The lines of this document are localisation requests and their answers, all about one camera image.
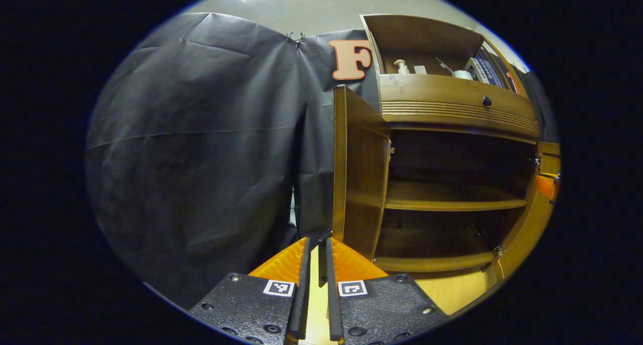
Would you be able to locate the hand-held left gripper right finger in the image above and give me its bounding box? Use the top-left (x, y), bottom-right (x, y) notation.
top-left (325, 236), bottom-right (449, 345)

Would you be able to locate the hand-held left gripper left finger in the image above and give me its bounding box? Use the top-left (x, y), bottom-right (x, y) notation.
top-left (188, 236), bottom-right (311, 345)

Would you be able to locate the black door handle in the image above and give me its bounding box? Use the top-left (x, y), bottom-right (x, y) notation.
top-left (317, 228), bottom-right (333, 288)

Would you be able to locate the wooden cabinet door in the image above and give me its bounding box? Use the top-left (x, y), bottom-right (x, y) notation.
top-left (495, 142), bottom-right (562, 280)
top-left (333, 84), bottom-right (392, 261)

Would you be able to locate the wooden double-door shoe cabinet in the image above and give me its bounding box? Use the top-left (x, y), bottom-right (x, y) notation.
top-left (332, 14), bottom-right (562, 285)

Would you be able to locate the wooden inner shelf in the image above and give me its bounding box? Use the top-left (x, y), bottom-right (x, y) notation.
top-left (384, 181), bottom-right (528, 212)

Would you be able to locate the light blue book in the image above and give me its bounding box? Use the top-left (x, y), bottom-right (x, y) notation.
top-left (482, 58), bottom-right (504, 88)

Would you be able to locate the dark blue book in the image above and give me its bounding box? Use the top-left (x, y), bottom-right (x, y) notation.
top-left (475, 55), bottom-right (498, 87)

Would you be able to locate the wooden ribbed drawer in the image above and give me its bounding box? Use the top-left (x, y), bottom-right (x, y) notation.
top-left (378, 74), bottom-right (541, 139)

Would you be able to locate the black backdrop cloth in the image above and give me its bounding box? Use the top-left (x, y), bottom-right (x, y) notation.
top-left (84, 12), bottom-right (561, 310)

